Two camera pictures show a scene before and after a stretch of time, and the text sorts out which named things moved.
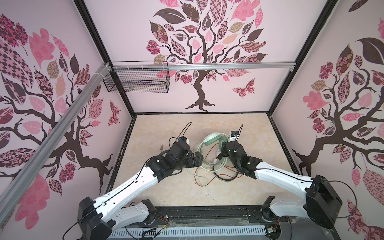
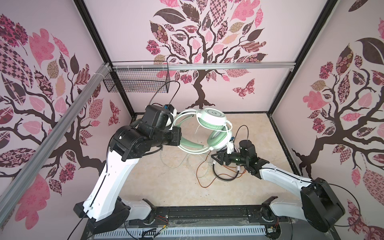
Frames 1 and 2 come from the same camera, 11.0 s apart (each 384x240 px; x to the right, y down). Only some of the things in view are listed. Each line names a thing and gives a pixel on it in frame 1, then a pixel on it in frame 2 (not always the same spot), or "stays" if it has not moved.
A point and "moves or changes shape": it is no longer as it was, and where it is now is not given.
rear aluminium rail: (203, 66) stays
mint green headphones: (222, 137) moves or changes shape
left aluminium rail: (103, 71) stays
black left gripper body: (188, 162) → (166, 136)
